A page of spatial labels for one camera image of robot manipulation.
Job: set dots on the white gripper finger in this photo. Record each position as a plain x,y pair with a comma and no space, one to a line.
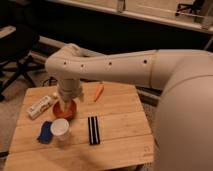
64,105
81,97

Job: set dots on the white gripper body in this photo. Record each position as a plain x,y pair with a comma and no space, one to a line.
69,89

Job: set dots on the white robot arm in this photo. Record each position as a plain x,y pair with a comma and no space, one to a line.
183,125

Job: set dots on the orange bowl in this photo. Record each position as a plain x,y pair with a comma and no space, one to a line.
68,114

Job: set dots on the white bottle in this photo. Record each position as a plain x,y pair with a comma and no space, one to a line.
37,108

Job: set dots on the orange carrot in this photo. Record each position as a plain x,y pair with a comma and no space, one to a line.
98,92

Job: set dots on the white paper cup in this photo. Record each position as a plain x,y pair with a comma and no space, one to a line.
60,129

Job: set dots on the black striped eraser block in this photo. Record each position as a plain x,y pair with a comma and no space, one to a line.
94,137

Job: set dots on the blue cloth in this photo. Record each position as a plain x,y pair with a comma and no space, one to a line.
45,135

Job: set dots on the black office chair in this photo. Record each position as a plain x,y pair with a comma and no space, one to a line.
15,57

